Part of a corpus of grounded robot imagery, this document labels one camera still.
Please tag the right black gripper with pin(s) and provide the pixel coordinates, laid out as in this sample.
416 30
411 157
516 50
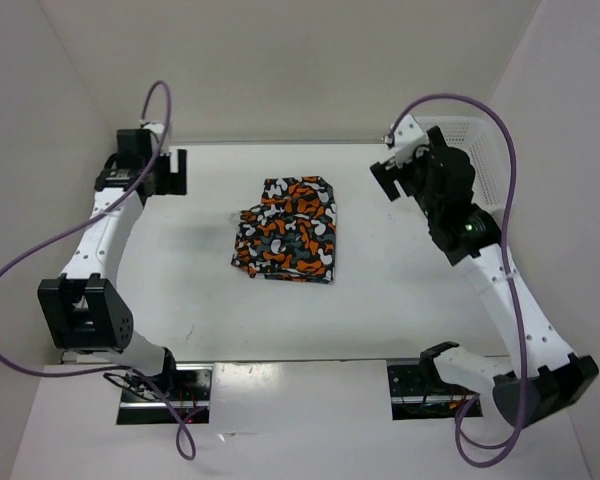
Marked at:
386 174

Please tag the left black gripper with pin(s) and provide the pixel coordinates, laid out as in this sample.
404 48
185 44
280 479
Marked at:
175 183

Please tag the orange black camouflage shorts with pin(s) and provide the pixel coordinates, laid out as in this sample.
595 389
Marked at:
290 234

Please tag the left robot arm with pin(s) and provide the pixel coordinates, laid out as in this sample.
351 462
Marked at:
143 356

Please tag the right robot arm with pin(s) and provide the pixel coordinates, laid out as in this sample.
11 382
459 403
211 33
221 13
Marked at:
541 374

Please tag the white perforated plastic basket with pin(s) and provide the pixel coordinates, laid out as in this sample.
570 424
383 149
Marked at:
477 138

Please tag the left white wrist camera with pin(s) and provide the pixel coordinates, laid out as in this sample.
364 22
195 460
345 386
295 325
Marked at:
159 134

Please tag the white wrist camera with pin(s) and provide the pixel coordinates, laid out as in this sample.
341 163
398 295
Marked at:
159 134
404 138

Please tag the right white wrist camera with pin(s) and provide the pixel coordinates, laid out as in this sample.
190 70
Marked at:
404 138

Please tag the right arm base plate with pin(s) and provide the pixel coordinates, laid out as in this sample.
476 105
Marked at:
412 399

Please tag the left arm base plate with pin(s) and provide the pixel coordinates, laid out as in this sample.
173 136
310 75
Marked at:
190 397

